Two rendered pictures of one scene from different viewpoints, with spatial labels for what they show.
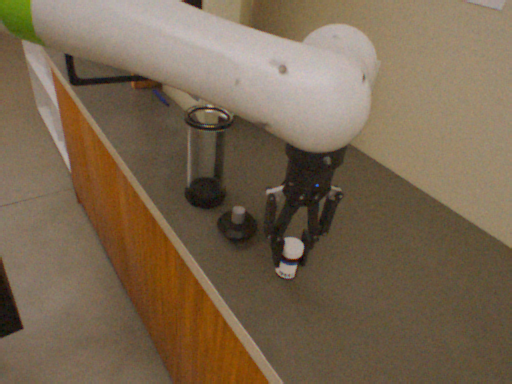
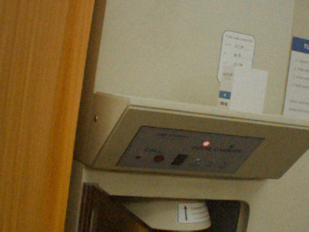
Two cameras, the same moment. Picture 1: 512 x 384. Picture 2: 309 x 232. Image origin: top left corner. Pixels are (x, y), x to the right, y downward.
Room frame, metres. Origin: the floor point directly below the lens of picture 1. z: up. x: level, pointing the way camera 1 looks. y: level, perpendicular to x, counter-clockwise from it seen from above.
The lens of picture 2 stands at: (1.12, 1.19, 1.53)
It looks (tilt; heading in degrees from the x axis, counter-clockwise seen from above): 3 degrees down; 282
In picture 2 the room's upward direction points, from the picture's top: 8 degrees clockwise
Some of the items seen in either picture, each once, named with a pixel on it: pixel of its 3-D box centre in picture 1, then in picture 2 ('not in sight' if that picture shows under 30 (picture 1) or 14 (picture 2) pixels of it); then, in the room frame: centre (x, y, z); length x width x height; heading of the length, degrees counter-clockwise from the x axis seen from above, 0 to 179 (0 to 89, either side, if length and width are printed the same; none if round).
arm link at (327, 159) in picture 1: (316, 140); not in sight; (0.53, -0.08, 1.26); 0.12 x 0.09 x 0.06; 16
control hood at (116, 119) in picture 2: not in sight; (212, 143); (1.22, 0.34, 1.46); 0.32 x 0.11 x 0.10; 40
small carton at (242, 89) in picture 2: not in sight; (242, 89); (1.19, 0.32, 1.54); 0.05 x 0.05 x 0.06; 26
